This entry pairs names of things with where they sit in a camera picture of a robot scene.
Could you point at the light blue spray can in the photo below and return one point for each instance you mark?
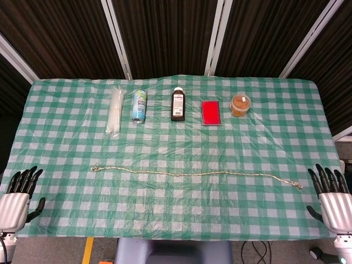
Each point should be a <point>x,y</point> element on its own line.
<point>139,107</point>

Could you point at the green checkered tablecloth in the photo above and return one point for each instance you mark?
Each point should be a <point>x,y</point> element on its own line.
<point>178,203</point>

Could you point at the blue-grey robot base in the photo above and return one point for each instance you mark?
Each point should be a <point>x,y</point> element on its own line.
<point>170,251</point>

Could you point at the clear cup of snacks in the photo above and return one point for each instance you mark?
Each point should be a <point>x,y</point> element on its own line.
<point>241,105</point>

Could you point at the orange object on floor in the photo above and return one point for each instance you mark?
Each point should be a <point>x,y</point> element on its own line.
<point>105,261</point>

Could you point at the white zip tie bundle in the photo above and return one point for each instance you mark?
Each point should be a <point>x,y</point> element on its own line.
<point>115,112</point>

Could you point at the white partition frame post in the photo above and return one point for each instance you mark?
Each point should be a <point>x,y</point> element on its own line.
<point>217,38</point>
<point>16,57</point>
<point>310,38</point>
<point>343,134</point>
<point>115,38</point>

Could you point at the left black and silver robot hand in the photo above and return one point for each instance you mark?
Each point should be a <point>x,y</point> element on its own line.
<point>12,209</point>

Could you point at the black caster wheel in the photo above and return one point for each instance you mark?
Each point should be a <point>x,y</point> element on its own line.
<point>316,252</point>

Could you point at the brown bottle with white cap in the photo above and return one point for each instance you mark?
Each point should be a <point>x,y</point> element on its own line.
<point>178,107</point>

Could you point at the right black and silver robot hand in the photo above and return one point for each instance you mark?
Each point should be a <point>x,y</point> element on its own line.
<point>338,209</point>

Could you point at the red flat case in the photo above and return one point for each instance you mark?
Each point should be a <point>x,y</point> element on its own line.
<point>211,112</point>

